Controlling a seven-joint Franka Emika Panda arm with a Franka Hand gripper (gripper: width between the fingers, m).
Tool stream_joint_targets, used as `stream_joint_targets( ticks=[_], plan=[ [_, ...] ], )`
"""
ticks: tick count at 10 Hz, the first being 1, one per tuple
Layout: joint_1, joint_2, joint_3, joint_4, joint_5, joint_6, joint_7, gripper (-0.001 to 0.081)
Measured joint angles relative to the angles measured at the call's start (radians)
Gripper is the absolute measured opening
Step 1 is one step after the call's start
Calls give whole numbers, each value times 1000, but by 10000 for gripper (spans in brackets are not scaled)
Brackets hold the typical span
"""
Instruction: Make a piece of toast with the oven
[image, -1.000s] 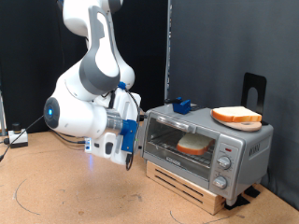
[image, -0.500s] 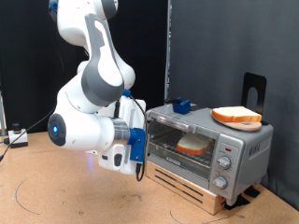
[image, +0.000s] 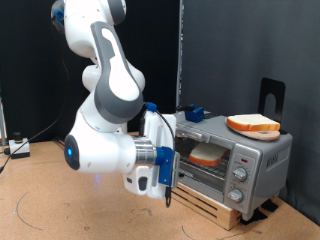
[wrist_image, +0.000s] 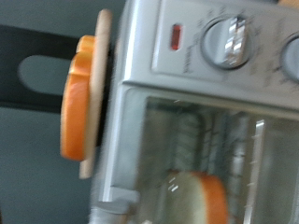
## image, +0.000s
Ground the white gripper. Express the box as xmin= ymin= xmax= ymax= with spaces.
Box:
xmin=123 ymin=111 xmax=187 ymax=201

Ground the white bread slice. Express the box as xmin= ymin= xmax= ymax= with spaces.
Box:
xmin=188 ymin=142 xmax=231 ymax=168
xmin=225 ymin=113 xmax=281 ymax=132

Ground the silver oven knob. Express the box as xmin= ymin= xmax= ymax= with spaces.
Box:
xmin=227 ymin=188 xmax=244 ymax=204
xmin=232 ymin=167 xmax=248 ymax=183

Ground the metal spatula with blue grip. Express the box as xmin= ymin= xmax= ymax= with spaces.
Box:
xmin=175 ymin=103 xmax=216 ymax=124

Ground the silver toaster oven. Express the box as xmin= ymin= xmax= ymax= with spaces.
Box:
xmin=173 ymin=110 xmax=294 ymax=222

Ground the wooden slatted crate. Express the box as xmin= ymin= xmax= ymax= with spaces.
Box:
xmin=170 ymin=181 xmax=243 ymax=232

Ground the black tape patch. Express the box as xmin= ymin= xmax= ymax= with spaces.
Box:
xmin=239 ymin=207 xmax=268 ymax=226
xmin=261 ymin=198 xmax=280 ymax=213

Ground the black metal bookend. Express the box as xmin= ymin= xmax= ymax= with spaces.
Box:
xmin=258 ymin=77 xmax=288 ymax=135

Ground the vertical metal pole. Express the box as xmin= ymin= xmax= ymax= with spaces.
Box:
xmin=175 ymin=0 xmax=186 ymax=109

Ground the grey backdrop curtain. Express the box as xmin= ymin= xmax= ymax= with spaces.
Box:
xmin=181 ymin=0 xmax=320 ymax=225

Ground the grey emergency stop box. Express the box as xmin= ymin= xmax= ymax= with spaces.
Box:
xmin=8 ymin=131 xmax=32 ymax=160

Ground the black backdrop curtain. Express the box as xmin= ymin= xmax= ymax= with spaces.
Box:
xmin=0 ymin=0 xmax=183 ymax=145

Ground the black camera cable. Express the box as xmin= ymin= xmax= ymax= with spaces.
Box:
xmin=151 ymin=105 xmax=178 ymax=209

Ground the metal wire oven rack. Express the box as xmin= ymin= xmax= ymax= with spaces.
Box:
xmin=179 ymin=139 xmax=233 ymax=179

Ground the black base cable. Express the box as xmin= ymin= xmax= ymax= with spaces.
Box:
xmin=54 ymin=136 xmax=68 ymax=148

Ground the black hanging cable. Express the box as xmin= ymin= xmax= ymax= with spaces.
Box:
xmin=0 ymin=56 xmax=70 ymax=173

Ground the metal frame post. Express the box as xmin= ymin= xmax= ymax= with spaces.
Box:
xmin=0 ymin=96 xmax=7 ymax=147

